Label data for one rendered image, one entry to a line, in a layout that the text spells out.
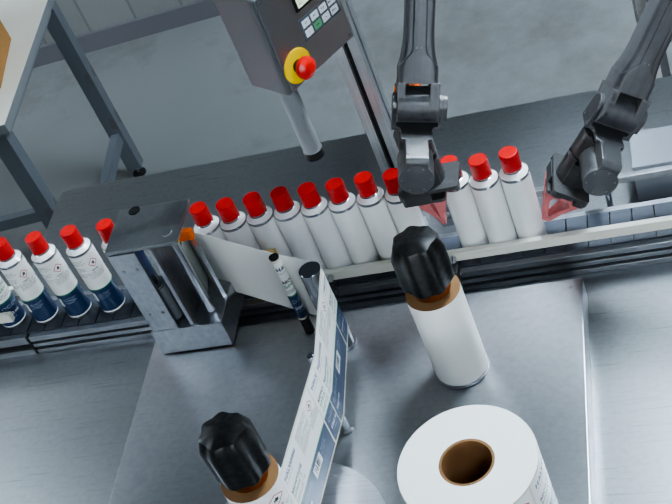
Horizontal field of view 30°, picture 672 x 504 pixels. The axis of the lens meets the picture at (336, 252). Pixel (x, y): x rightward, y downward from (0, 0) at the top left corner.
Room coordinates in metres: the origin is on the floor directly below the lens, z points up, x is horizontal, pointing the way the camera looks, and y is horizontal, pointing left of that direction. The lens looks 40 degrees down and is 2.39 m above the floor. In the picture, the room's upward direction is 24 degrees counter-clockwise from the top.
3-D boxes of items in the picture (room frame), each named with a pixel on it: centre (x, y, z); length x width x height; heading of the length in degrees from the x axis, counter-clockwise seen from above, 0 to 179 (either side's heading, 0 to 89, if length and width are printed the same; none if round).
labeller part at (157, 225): (1.77, 0.28, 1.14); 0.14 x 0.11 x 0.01; 67
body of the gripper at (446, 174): (1.62, -0.19, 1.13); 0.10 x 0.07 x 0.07; 68
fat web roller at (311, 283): (1.58, 0.05, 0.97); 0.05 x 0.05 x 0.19
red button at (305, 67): (1.74, -0.07, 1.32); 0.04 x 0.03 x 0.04; 122
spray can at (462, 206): (1.67, -0.24, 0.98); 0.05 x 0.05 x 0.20
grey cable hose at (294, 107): (1.86, -0.04, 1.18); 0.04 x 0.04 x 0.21
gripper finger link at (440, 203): (1.62, -0.18, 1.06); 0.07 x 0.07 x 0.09; 68
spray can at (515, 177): (1.63, -0.33, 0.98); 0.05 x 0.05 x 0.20
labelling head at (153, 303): (1.78, 0.28, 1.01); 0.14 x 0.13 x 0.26; 67
